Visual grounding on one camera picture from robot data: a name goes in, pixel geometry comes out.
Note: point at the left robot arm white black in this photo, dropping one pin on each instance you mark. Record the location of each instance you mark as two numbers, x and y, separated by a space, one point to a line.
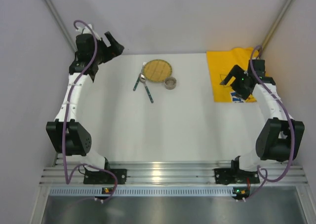
68 136

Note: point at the speckled ceramic cup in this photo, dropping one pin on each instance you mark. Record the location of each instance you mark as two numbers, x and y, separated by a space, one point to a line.
170 83

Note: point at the yellow pikachu cloth placemat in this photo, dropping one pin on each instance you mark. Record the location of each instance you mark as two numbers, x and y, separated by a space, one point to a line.
219 64

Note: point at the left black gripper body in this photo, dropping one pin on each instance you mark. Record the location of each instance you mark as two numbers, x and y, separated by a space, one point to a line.
106 50

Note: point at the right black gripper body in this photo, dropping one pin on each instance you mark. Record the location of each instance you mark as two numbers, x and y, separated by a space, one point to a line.
236 79

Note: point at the spoon with green handle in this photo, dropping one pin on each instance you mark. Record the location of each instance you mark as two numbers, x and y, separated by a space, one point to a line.
143 80

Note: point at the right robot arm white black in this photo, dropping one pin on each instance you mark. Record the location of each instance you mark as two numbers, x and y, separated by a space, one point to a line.
281 135

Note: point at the slotted grey cable duct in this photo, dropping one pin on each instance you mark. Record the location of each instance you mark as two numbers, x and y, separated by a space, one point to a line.
149 191

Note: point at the round woven bamboo plate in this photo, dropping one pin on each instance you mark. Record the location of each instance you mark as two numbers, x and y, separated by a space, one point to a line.
157 70

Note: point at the aluminium rail base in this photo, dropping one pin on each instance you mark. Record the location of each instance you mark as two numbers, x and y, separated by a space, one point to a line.
172 173

